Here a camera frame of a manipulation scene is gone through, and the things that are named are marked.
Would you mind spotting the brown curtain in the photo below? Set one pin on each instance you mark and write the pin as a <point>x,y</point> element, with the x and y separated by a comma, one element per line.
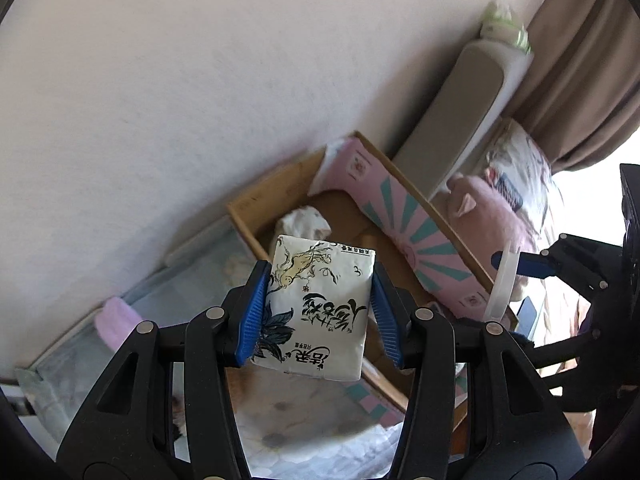
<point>575,60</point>

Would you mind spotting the small white frilly plush toy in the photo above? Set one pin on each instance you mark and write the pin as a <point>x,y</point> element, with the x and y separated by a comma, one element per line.
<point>305,222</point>

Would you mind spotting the green and white tissue pack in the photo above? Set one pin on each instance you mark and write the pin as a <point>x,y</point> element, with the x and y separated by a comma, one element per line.
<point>505,30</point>

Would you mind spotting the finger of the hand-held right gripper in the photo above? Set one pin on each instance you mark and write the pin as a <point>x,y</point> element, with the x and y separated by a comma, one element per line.
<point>565,347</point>
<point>530,265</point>

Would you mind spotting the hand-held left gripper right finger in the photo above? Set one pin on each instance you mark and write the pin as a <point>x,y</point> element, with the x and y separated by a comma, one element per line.
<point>387,320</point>

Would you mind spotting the floral pillow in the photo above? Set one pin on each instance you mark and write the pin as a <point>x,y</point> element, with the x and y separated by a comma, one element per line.
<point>525,160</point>

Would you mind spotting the pink fluffy towel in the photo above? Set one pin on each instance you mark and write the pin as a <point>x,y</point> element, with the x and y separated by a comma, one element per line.
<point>117,322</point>

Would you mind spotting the dark blue flat object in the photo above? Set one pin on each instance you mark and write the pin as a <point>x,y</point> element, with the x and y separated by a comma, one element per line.
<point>527,312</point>

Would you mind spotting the white tissue packet black print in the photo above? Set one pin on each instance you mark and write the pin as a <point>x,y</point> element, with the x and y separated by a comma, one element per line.
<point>320,320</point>

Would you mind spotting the beige sofa cushion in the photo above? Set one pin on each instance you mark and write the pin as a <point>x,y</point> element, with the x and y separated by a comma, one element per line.
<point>450,120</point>

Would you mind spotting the pink and teal cardboard box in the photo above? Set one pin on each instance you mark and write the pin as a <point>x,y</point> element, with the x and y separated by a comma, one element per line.
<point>400,210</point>

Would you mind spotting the pink plush pillow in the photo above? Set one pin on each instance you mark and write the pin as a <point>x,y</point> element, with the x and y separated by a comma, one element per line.
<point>490,210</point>

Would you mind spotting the floral blue cloth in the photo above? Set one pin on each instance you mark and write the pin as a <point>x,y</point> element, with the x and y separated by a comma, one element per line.
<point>165,300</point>

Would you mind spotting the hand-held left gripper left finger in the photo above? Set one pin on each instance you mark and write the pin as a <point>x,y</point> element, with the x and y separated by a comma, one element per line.
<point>252,310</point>

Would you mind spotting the white quilted cloth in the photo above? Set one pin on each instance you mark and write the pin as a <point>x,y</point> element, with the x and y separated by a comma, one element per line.
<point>340,455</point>

